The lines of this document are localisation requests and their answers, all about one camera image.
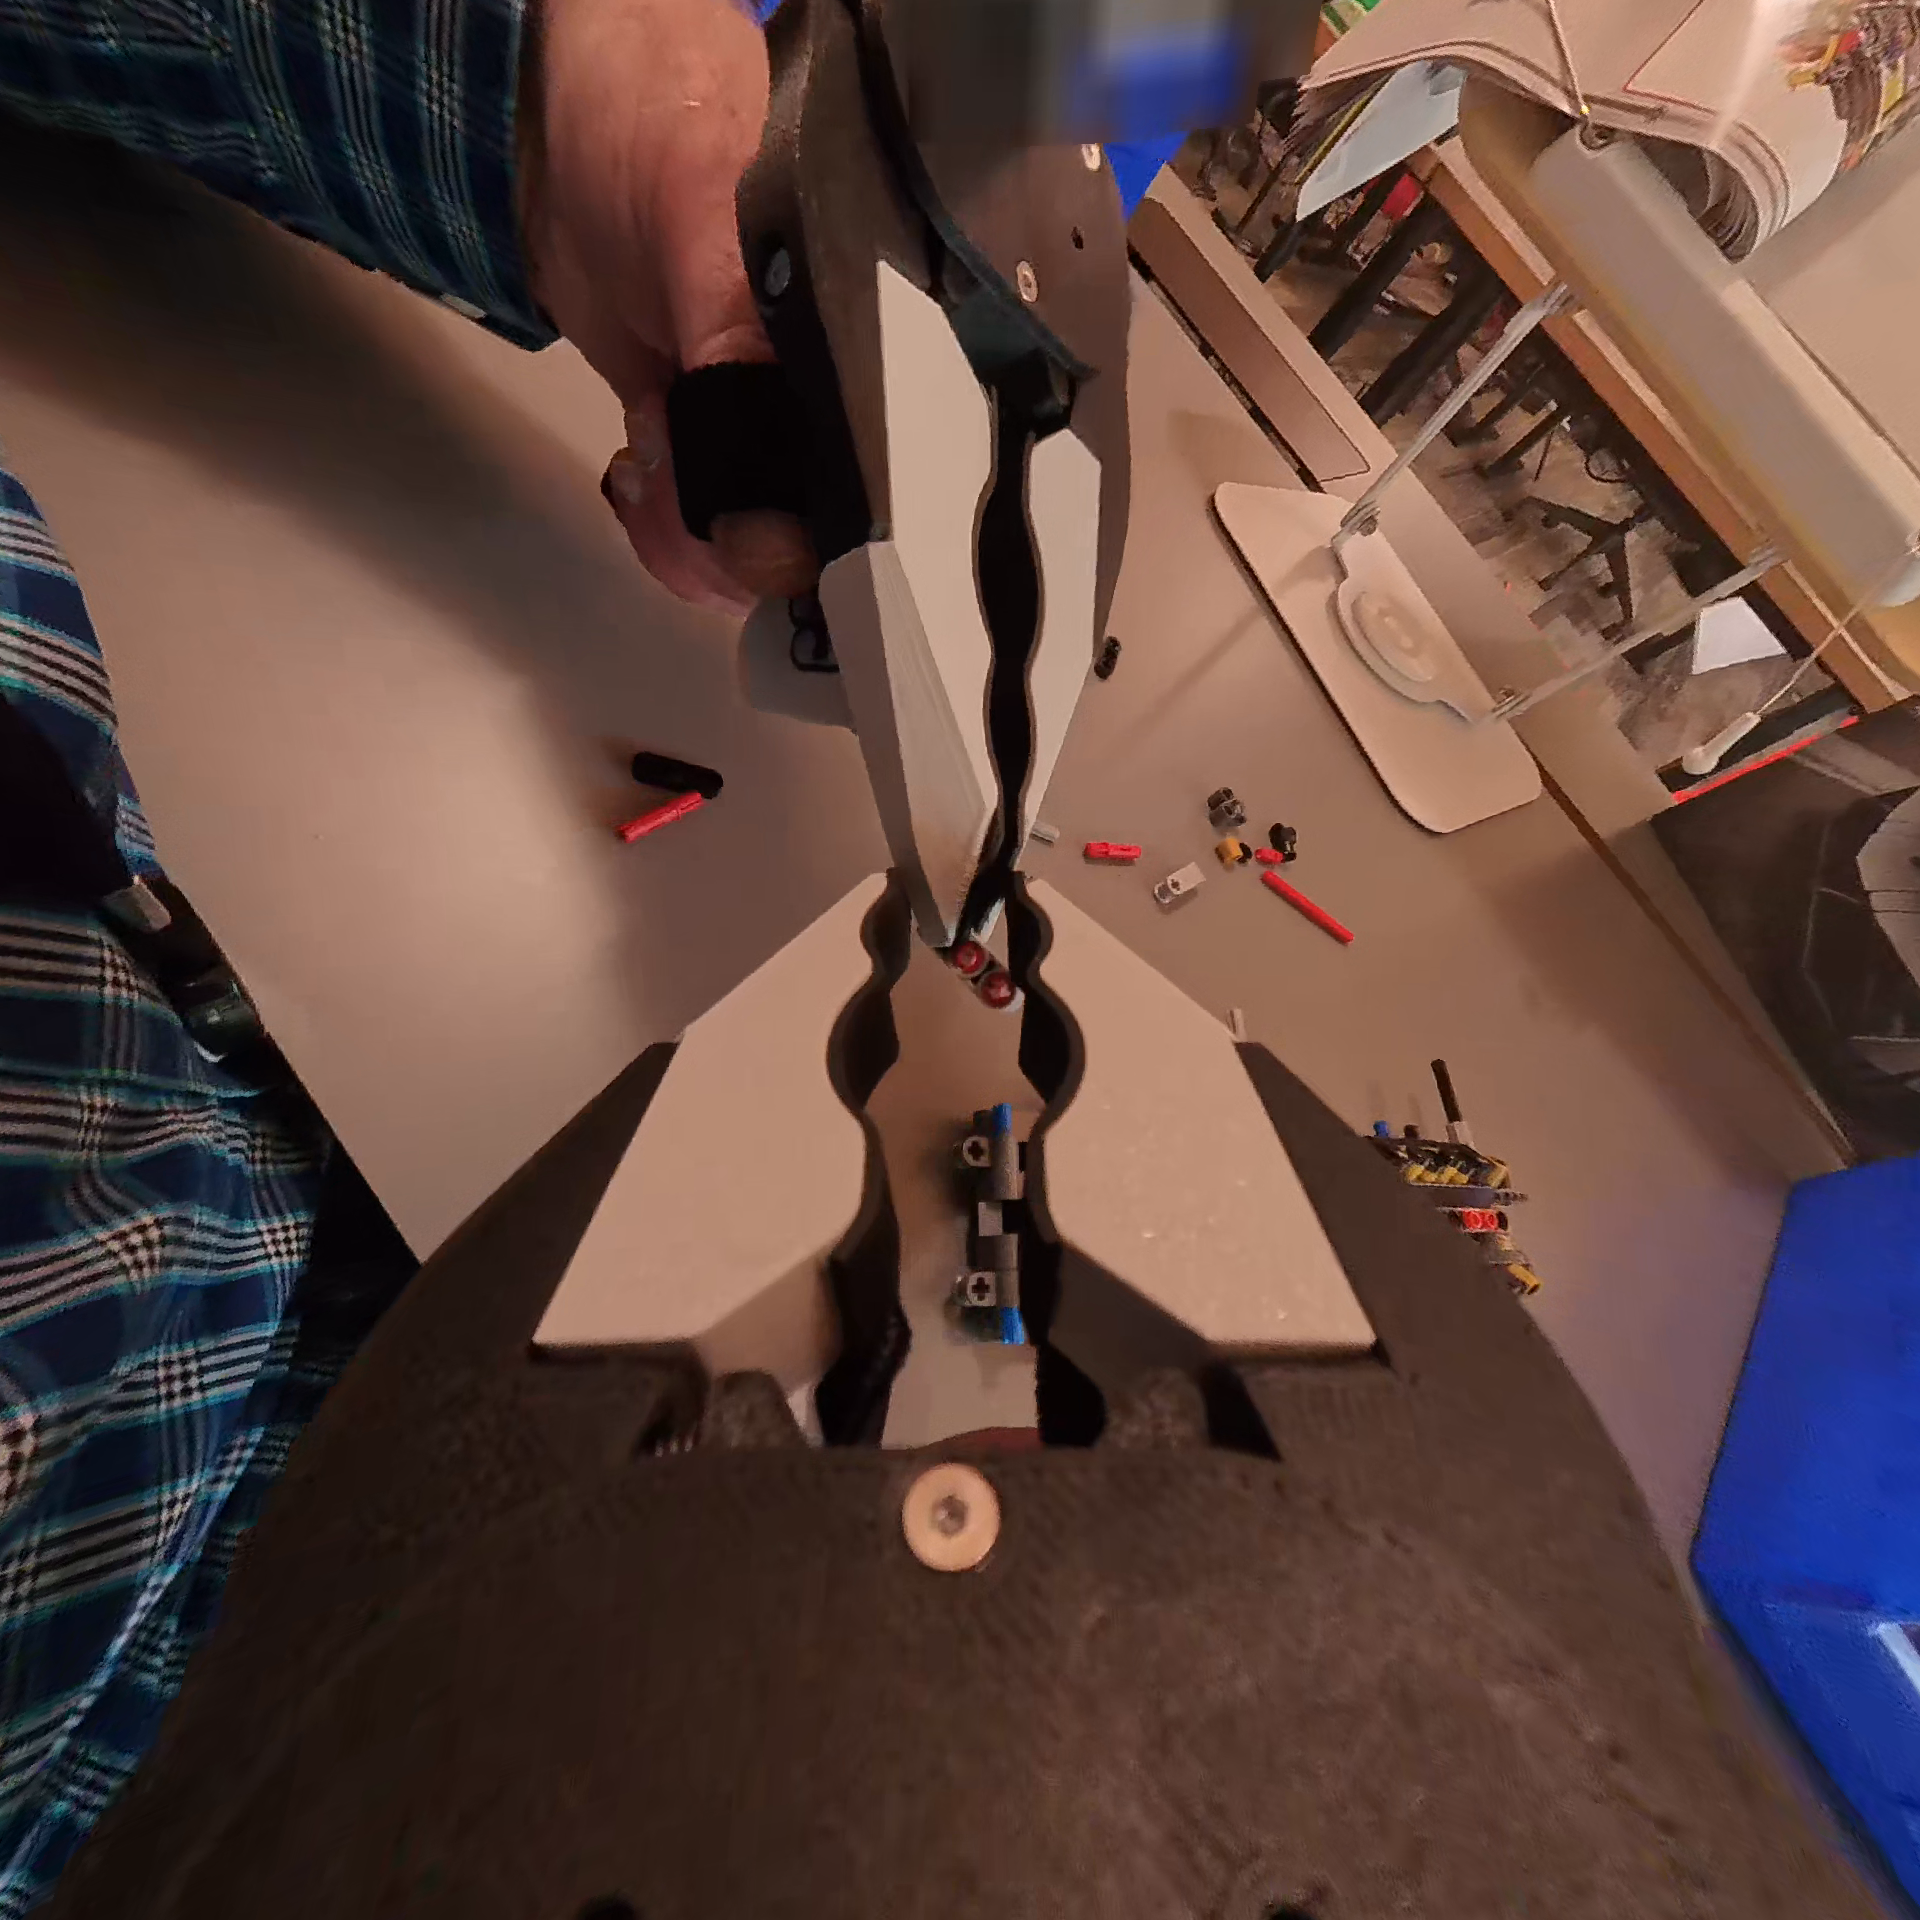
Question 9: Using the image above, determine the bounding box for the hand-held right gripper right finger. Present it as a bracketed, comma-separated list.
[1005, 877, 1386, 1453]

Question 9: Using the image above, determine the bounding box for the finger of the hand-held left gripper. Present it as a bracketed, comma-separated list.
[818, 263, 1010, 946]
[1019, 424, 1113, 880]

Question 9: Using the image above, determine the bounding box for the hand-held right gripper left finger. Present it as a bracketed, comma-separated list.
[533, 872, 922, 1453]

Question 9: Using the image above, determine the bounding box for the black lego vehicle chassis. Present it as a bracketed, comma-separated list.
[949, 1057, 1547, 1347]

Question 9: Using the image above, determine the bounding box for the light grey lego short beam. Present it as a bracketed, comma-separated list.
[932, 901, 1029, 1010]

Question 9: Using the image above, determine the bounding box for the person's left forearm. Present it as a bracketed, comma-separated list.
[0, 0, 564, 354]

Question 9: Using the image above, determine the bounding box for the red lego long axle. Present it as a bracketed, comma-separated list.
[1259, 872, 1357, 948]

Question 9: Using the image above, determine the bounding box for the black lego box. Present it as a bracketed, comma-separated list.
[1650, 703, 1920, 1163]

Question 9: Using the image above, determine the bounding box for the lego instruction booklet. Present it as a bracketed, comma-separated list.
[1295, 0, 1920, 265]

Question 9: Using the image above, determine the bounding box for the person's left hand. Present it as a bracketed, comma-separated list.
[522, 0, 830, 620]

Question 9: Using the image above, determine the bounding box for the person's torso plaid shirt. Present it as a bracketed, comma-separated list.
[0, 464, 354, 1913]

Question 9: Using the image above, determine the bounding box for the blue plastic bin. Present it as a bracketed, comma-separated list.
[1691, 1153, 1920, 1911]

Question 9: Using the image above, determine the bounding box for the black shoulder strap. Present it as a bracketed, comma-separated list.
[0, 705, 295, 1089]

